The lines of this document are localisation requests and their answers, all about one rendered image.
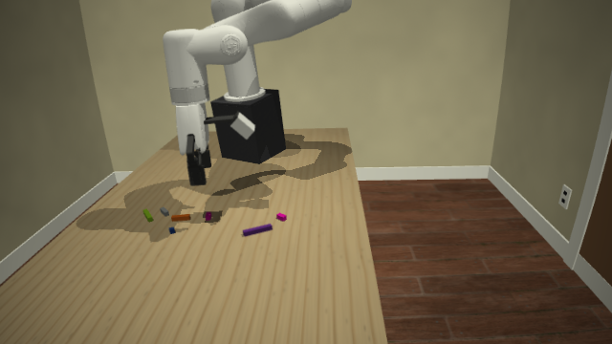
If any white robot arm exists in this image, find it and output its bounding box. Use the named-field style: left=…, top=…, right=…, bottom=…
left=163, top=0, right=352, bottom=140

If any orange rectangular bar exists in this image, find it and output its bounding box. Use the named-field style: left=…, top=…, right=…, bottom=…
left=171, top=214, right=190, bottom=222

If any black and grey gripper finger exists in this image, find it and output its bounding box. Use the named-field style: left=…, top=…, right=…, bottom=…
left=202, top=147, right=211, bottom=168
left=186, top=134, right=207, bottom=186

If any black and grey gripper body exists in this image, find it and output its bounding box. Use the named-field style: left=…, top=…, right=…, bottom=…
left=171, top=98, right=210, bottom=156

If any purple rod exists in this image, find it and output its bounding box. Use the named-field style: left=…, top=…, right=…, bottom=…
left=243, top=224, right=273, bottom=237

